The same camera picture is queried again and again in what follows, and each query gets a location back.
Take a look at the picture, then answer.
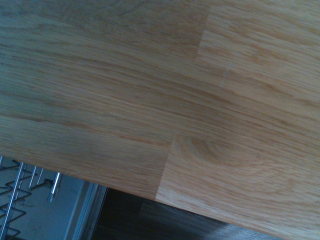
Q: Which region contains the metal wire dish rack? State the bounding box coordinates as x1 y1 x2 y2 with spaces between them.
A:
14 172 109 240

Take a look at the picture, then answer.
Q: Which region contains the metal wire dishwasher rack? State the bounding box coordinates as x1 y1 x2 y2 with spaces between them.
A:
0 155 63 240

